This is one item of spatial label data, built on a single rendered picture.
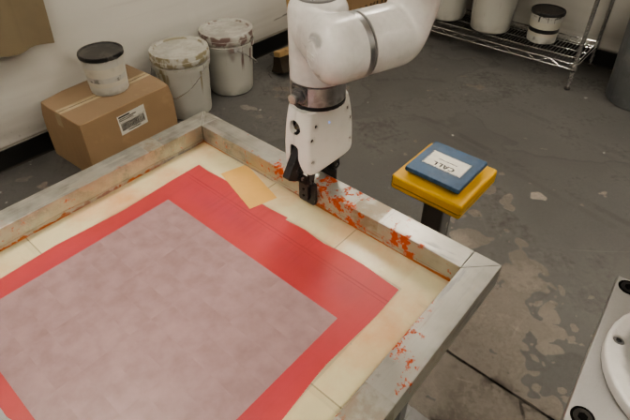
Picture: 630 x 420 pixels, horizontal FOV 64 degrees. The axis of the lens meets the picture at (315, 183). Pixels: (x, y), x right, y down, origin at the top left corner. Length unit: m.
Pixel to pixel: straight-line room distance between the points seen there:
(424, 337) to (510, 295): 1.44
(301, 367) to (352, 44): 0.36
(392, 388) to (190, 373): 0.22
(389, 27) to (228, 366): 0.41
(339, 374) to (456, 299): 0.16
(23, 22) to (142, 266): 1.99
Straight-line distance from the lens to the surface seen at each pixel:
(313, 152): 0.68
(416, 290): 0.67
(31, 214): 0.82
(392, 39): 0.58
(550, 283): 2.11
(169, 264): 0.72
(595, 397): 0.42
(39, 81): 2.75
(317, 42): 0.55
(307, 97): 0.65
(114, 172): 0.85
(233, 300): 0.66
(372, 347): 0.61
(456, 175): 0.84
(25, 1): 2.60
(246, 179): 0.83
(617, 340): 0.45
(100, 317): 0.69
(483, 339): 1.86
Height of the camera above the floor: 1.47
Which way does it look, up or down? 39 degrees down
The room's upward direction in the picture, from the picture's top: straight up
